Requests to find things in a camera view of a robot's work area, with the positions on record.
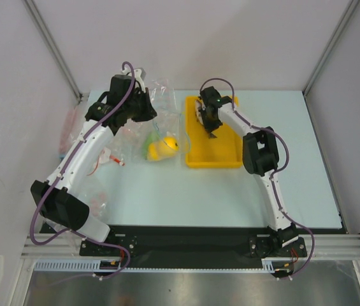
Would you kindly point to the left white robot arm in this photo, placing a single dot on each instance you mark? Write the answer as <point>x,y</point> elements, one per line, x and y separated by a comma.
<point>122,86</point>

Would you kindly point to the green toy cucumber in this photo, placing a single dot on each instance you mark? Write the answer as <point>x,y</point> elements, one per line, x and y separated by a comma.
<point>150,138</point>

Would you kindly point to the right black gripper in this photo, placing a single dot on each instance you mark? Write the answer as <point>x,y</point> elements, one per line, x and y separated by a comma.
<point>211,124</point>

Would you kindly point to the aluminium frame rail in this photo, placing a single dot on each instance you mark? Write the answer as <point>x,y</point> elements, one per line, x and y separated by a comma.
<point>320,247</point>

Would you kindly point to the yellow plastic tray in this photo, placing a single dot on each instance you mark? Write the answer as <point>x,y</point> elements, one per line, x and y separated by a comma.
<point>223,151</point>

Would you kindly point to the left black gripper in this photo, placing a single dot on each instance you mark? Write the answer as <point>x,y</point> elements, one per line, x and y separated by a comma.
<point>149,112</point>

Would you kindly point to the pile of spare zip bags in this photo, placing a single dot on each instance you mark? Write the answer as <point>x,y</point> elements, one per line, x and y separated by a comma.
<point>65,182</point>

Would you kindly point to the grey toy fish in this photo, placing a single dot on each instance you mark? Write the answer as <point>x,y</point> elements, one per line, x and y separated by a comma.
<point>200,114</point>

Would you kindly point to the clear blue-zipper bag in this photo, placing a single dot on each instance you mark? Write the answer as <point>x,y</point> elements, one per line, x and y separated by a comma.
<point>169,121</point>

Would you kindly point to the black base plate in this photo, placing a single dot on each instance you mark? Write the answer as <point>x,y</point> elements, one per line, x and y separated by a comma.
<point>183,261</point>

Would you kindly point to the yellow toy pear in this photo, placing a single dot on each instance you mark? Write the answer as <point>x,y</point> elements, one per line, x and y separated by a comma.
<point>156,153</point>

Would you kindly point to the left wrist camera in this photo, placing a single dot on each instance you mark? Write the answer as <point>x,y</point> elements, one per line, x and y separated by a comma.
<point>139,76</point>

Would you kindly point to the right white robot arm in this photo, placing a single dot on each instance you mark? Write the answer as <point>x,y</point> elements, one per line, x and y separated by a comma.
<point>260,158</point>

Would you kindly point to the yellow toy lemon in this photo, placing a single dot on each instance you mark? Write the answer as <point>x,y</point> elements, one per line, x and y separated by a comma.
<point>170,144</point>

